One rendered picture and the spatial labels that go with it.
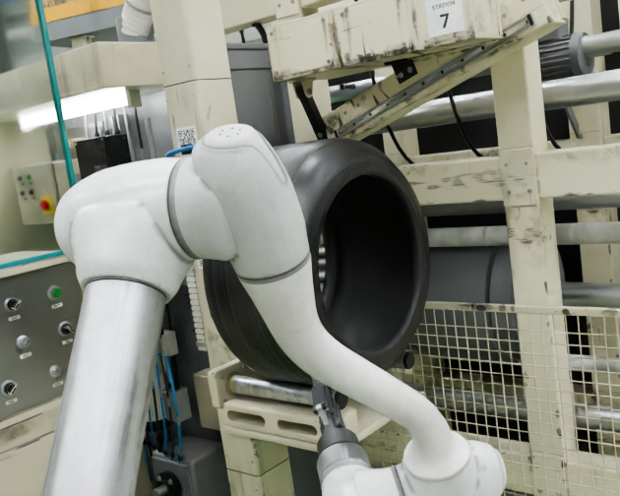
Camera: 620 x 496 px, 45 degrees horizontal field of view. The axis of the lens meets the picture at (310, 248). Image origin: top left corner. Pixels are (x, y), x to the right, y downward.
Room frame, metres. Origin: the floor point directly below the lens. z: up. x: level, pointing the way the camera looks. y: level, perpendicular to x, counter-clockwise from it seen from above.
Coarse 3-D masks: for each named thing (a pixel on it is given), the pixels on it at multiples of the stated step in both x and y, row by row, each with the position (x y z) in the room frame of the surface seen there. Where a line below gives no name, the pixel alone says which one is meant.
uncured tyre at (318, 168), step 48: (288, 144) 1.80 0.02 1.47; (336, 144) 1.67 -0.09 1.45; (336, 192) 1.59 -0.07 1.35; (384, 192) 1.92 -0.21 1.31; (336, 240) 2.02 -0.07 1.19; (384, 240) 1.98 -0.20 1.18; (240, 288) 1.55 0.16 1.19; (336, 288) 2.00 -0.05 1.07; (384, 288) 1.96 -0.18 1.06; (240, 336) 1.59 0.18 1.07; (336, 336) 1.55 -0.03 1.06; (384, 336) 1.86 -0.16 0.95
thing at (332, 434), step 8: (328, 416) 1.27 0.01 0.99; (336, 424) 1.27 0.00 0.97; (328, 432) 1.24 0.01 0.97; (336, 432) 1.23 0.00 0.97; (344, 432) 1.23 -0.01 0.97; (352, 432) 1.24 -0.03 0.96; (320, 440) 1.24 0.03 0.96; (328, 440) 1.22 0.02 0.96; (336, 440) 1.21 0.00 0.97; (344, 440) 1.21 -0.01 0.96; (352, 440) 1.22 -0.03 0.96; (320, 448) 1.23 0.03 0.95
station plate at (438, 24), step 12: (432, 0) 1.72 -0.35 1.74; (444, 0) 1.71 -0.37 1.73; (456, 0) 1.69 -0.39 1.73; (432, 12) 1.73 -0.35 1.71; (444, 12) 1.71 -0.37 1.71; (456, 12) 1.69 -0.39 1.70; (432, 24) 1.73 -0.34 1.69; (444, 24) 1.71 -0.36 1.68; (456, 24) 1.69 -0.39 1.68; (432, 36) 1.73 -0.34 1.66
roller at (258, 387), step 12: (228, 384) 1.80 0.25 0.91; (240, 384) 1.77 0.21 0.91; (252, 384) 1.75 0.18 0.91; (264, 384) 1.72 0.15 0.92; (276, 384) 1.70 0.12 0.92; (288, 384) 1.68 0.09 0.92; (300, 384) 1.67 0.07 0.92; (264, 396) 1.72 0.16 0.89; (276, 396) 1.69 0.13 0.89; (288, 396) 1.66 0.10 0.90; (300, 396) 1.64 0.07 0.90; (336, 396) 1.58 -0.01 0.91
